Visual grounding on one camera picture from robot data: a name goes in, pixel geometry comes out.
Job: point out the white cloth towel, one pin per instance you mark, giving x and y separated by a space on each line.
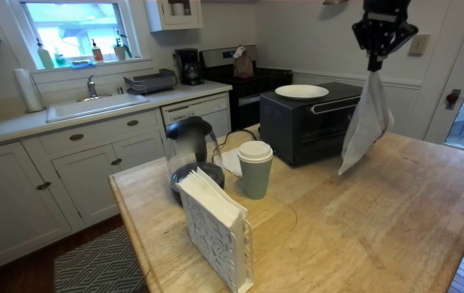
371 119

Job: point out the green cup with white lid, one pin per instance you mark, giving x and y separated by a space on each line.
255 160

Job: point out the grey patterned floor mat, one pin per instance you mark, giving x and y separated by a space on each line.
106 264

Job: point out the plant pot on sill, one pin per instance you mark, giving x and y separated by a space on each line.
120 47

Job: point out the brown paper bag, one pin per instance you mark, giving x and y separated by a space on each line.
242 63

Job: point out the white wall cabinet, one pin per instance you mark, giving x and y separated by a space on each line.
172 15

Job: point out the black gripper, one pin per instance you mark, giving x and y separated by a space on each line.
382 28

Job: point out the wall light switch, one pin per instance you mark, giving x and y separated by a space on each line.
418 44

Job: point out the black toaster oven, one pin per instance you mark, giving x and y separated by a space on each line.
301 132

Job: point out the white kitchen sink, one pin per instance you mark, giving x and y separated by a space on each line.
91 106

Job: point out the paper towel roll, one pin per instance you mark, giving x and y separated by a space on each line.
29 96

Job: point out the white dishwasher panel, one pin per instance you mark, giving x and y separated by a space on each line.
213 109

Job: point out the white napkin holder with napkins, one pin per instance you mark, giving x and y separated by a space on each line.
218 228

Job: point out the orange soap bottle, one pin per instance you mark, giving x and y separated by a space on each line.
96 50

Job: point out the white round plate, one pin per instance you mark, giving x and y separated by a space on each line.
301 91

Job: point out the glass kettle with black lid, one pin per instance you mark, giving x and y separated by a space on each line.
190 143

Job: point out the black door knob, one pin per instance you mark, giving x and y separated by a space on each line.
451 99

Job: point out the black kitchen stove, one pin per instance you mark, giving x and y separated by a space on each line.
244 98

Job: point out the grey dish rack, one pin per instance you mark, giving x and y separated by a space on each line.
151 83

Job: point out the black coffee maker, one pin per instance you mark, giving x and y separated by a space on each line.
189 67

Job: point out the white base cabinets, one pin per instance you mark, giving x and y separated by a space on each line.
55 184

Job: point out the chrome faucet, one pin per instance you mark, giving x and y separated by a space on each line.
91 86

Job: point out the green soap bottle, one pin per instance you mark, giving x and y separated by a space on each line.
44 55

